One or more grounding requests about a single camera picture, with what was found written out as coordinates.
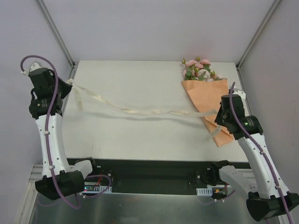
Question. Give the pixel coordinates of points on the right aluminium frame post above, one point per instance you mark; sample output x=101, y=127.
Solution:
x=272, y=9

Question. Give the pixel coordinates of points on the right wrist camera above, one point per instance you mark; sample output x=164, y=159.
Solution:
x=239, y=92

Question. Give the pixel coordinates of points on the pink fake flower stem one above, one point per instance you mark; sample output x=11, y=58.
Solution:
x=203, y=64

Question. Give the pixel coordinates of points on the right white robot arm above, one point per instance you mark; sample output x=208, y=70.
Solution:
x=269, y=196

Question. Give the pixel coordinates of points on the pink fake flower stem three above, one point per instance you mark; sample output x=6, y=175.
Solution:
x=215, y=77

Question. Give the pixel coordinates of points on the aluminium frame post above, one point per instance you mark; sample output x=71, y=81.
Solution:
x=53, y=28
x=272, y=9

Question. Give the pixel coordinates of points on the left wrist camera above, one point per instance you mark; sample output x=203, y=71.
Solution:
x=34, y=66

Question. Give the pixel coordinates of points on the pink fake flower stem four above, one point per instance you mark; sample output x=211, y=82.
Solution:
x=202, y=75

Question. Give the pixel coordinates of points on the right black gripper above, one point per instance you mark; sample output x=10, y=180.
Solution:
x=221, y=119

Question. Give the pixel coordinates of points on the kraft wrapping paper sheet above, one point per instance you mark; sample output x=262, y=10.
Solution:
x=206, y=96

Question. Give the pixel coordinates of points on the white cable duct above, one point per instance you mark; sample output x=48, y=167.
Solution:
x=204, y=192
x=92, y=189

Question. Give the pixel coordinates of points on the left aluminium frame post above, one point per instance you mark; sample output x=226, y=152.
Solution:
x=53, y=28

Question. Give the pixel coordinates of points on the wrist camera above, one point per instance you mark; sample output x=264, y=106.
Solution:
x=239, y=92
x=34, y=66

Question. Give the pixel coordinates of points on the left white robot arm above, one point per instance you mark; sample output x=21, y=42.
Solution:
x=58, y=178

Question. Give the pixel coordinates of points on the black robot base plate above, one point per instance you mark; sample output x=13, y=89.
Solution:
x=152, y=177

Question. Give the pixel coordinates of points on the left white cable duct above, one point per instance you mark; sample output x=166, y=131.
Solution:
x=92, y=189

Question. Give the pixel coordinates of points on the pink fake flower stem two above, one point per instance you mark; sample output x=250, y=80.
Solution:
x=189, y=72

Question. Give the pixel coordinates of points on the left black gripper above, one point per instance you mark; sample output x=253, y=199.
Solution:
x=64, y=88

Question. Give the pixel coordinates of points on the right white cable duct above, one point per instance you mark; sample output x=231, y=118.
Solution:
x=204, y=192

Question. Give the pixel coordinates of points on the cream ribbon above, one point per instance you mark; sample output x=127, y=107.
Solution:
x=79, y=104

